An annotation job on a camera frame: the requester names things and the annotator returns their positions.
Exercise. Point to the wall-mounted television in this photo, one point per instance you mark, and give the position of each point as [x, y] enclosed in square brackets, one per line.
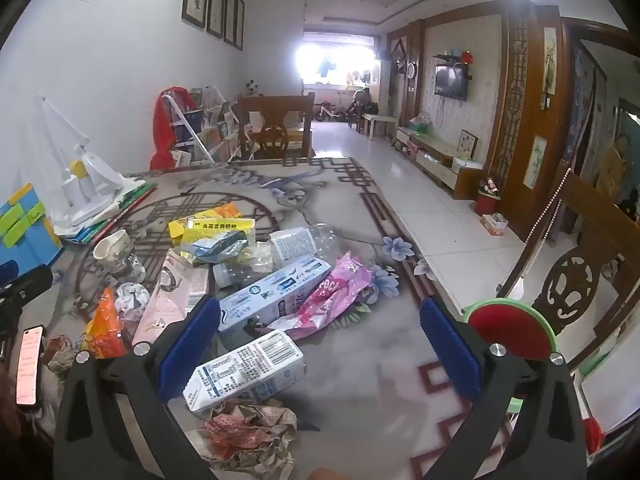
[451, 82]

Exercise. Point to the blue foil packet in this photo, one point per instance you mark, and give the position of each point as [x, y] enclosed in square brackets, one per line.
[215, 249]

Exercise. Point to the pink snack packet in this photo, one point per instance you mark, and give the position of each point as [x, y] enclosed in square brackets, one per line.
[330, 295]

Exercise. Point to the white child bicycle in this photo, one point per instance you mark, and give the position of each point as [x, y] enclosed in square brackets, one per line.
[327, 111]

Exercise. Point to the white bead strand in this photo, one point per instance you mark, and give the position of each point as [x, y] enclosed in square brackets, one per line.
[547, 210]

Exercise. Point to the small framed picture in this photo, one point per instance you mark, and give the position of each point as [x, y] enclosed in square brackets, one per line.
[468, 144]

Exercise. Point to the tall scroll painting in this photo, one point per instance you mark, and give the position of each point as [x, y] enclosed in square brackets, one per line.
[550, 60]

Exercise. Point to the yellow medicine box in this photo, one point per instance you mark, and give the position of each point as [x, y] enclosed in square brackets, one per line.
[220, 227]

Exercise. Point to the blue green building block toy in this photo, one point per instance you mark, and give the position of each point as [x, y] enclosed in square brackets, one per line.
[25, 240]

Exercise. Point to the large clear plastic bottle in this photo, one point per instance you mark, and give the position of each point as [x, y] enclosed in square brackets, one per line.
[300, 245]

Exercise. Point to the low television cabinet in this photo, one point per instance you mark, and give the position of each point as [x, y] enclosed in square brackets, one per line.
[435, 157]

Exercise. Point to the carved wooden chair with beads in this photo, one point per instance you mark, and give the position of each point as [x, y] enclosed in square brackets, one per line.
[575, 280]

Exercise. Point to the green scroll painting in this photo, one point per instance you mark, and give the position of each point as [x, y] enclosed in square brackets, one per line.
[535, 162]

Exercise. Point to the stack of thin books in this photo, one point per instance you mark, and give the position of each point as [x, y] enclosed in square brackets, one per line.
[125, 205]

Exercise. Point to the round wall clock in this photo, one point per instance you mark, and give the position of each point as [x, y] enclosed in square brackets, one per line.
[411, 69]

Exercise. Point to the red bucket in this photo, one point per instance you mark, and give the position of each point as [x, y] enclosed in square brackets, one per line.
[486, 202]

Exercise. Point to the dark pen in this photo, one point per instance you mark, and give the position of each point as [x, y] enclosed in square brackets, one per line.
[187, 190]

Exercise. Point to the white low table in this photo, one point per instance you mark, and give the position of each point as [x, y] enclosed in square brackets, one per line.
[380, 122]

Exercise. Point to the patterned paper cup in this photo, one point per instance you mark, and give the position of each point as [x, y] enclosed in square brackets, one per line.
[115, 255]

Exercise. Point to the red plastic bag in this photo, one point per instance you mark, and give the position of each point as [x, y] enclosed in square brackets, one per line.
[593, 435]

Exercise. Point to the panda plush toy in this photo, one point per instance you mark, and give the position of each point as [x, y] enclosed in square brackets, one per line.
[253, 87]

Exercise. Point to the orange snack bag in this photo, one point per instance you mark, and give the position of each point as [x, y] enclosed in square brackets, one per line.
[105, 327]

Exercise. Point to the orange yellow box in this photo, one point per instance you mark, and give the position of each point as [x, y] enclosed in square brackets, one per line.
[220, 211]

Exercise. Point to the smartphone with pink screen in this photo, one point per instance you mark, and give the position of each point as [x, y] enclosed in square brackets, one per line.
[29, 365]

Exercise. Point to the green bag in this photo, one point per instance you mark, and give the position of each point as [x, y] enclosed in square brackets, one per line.
[420, 125]

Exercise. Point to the white book rack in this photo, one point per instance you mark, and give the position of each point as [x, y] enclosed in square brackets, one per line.
[212, 125]

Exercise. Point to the blue white toothpaste box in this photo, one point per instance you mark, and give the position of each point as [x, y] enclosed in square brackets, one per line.
[270, 295]

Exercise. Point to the pink paper carton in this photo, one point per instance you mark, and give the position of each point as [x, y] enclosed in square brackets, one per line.
[170, 300]

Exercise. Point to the tissue box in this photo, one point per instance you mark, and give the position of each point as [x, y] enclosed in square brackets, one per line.
[494, 224]

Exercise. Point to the red patterned paper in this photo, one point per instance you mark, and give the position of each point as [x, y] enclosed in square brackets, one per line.
[250, 430]

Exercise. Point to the red green-rimmed trash bin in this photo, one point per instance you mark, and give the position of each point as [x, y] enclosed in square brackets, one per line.
[510, 330]

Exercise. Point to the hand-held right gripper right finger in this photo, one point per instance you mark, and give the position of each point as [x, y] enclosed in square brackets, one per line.
[450, 355]

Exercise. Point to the brown wrapper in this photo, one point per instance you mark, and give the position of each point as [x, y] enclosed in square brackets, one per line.
[59, 352]

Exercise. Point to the dark wooden dining chair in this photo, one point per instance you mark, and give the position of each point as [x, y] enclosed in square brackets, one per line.
[272, 110]

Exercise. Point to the red cloth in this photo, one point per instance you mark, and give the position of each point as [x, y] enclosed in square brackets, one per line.
[160, 130]

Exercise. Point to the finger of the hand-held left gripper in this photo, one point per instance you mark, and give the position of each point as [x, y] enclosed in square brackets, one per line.
[30, 281]

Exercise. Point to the small clear plastic bottle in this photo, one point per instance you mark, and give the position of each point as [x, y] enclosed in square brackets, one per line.
[237, 272]

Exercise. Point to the small wall shelf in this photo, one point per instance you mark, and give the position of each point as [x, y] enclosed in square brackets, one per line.
[452, 57]

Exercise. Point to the white milk carton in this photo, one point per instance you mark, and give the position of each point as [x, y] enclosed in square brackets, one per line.
[245, 372]

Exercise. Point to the clear plastic wrap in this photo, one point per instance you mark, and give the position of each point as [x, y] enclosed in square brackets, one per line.
[131, 300]

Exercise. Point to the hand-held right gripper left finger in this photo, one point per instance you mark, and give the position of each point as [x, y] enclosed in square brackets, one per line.
[190, 345]

